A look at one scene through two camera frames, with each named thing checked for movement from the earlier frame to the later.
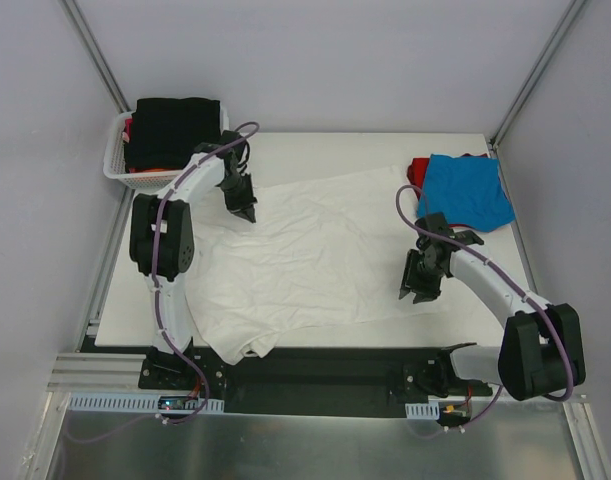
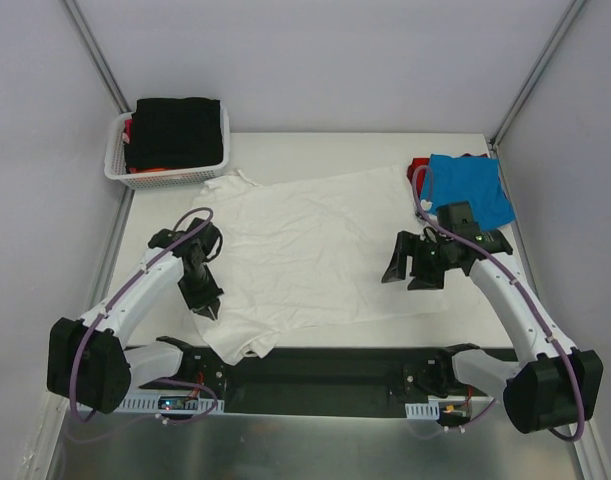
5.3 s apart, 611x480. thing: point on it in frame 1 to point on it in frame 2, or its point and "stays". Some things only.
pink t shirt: (127, 134) stays
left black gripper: (240, 197) to (201, 294)
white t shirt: (321, 250) stays
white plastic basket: (114, 165) stays
